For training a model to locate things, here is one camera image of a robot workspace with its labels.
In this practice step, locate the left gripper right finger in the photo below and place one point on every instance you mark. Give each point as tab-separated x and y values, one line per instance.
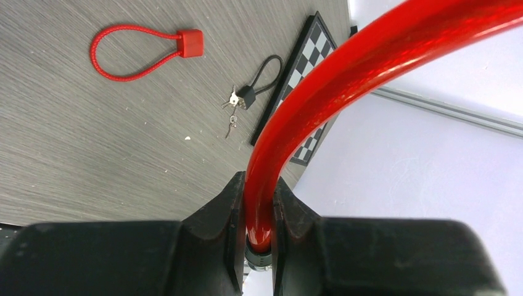
315	255

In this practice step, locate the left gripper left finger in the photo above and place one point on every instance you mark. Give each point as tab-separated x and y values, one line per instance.
200	255

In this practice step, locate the small silver keys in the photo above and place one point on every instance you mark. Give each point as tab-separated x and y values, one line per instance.
233	100

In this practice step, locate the black cable padlock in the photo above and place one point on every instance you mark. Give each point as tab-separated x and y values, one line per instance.
247	94

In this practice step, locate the red cable padlock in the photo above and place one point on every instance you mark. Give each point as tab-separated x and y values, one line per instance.
189	44

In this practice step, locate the black white chessboard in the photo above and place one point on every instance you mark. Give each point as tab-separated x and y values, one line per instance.
313	45

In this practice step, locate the aluminium frame post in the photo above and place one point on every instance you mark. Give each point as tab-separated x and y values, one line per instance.
477	118

